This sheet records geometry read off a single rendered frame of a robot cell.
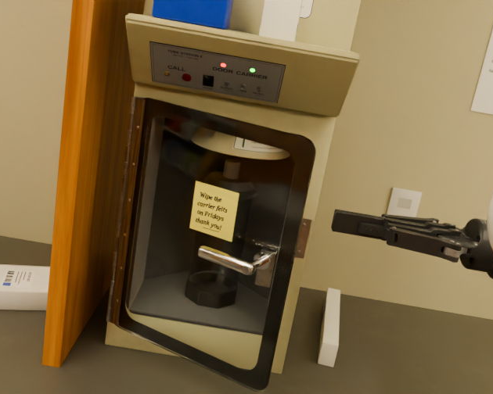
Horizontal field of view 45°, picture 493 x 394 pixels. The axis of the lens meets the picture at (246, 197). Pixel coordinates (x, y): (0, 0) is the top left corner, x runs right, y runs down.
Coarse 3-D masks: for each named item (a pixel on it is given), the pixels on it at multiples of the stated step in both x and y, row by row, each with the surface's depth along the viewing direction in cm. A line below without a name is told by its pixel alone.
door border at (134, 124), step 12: (144, 108) 92; (132, 120) 93; (132, 132) 94; (132, 144) 94; (132, 156) 94; (132, 168) 95; (132, 180) 95; (132, 192) 96; (132, 204) 96; (120, 216) 97; (120, 240) 99; (120, 252) 99; (120, 264) 100; (120, 276) 100; (120, 288) 101; (108, 300) 102; (120, 300) 101
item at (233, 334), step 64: (192, 128) 88; (256, 128) 83; (192, 192) 90; (256, 192) 85; (128, 256) 98; (192, 256) 92; (128, 320) 101; (192, 320) 94; (256, 320) 89; (256, 384) 91
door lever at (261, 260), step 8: (200, 248) 85; (208, 248) 86; (200, 256) 86; (208, 256) 85; (216, 256) 84; (224, 256) 84; (232, 256) 84; (256, 256) 87; (264, 256) 86; (224, 264) 84; (232, 264) 83; (240, 264) 82; (248, 264) 82; (256, 264) 84; (264, 264) 86; (248, 272) 82
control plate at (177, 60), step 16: (160, 48) 83; (176, 48) 83; (192, 48) 82; (160, 64) 86; (176, 64) 85; (192, 64) 85; (208, 64) 84; (240, 64) 83; (256, 64) 83; (272, 64) 83; (160, 80) 89; (176, 80) 88; (192, 80) 88; (224, 80) 87; (240, 80) 86; (256, 80) 86; (272, 80) 85; (240, 96) 90; (256, 96) 89; (272, 96) 89
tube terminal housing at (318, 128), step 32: (256, 0) 89; (320, 0) 89; (352, 0) 89; (256, 32) 90; (320, 32) 90; (352, 32) 90; (160, 96) 93; (192, 96) 93; (288, 128) 94; (320, 128) 94; (320, 160) 95; (288, 288) 102; (288, 320) 103; (160, 352) 106
